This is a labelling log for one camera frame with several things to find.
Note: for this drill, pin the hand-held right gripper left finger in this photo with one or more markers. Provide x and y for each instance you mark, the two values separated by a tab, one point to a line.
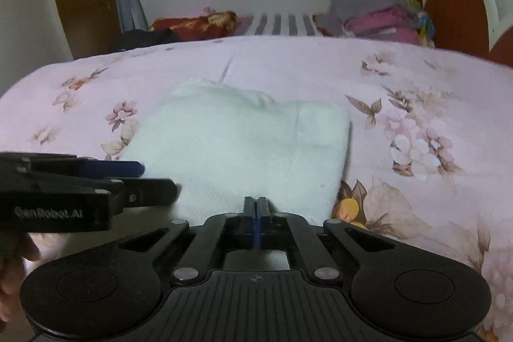
250	221

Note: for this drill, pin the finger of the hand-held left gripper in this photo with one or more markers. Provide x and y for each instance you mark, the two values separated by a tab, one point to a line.
152	193
116	167

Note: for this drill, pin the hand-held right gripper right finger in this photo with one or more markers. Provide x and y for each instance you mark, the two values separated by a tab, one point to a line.
262	221

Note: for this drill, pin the white towel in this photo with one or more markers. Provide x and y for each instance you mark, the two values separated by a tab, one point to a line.
240	149

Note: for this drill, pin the pile of folded clothes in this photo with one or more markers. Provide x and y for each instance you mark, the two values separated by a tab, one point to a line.
368	13

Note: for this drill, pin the person's left hand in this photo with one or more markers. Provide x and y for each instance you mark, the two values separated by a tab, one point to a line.
16	278

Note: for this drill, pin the black cloth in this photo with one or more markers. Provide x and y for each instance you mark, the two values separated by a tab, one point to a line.
140	38

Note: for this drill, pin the red floral pillow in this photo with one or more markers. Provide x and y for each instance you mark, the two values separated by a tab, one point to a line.
188	25

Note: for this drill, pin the pink floral bed sheet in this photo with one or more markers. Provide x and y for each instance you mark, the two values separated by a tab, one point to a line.
280	61

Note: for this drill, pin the grey striped pillow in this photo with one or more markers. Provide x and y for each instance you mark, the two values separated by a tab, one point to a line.
280	24

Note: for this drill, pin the red and white headboard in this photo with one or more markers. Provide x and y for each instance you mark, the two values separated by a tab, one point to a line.
457	5

